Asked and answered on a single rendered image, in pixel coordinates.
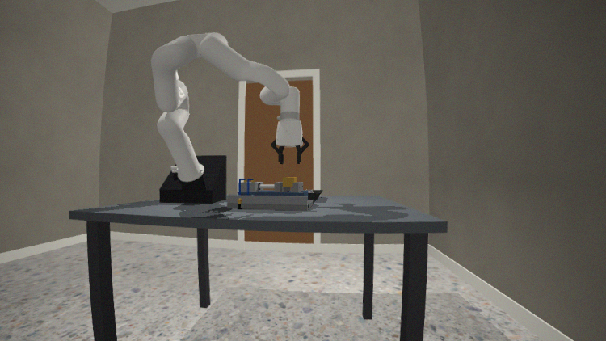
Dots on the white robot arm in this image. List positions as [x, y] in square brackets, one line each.
[172, 96]

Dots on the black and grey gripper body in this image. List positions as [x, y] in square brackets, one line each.
[289, 133]

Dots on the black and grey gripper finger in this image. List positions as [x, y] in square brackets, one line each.
[300, 150]
[279, 151]

